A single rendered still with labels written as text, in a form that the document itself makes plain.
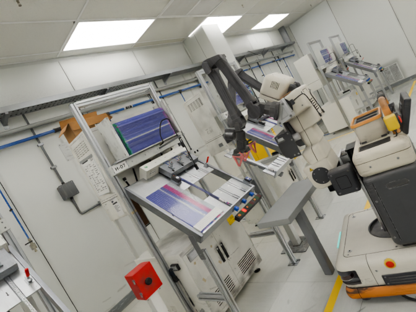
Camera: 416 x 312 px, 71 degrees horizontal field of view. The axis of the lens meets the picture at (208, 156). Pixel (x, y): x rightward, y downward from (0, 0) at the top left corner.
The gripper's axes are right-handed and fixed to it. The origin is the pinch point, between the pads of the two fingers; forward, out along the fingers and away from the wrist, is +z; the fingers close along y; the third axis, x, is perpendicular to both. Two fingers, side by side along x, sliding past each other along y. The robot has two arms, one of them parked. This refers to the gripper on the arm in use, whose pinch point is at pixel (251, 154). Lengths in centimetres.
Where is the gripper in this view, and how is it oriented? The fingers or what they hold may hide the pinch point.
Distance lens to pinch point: 198.2
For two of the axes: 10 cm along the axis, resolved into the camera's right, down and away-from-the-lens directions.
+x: 6.6, -4.0, 6.4
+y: 5.4, -3.4, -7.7
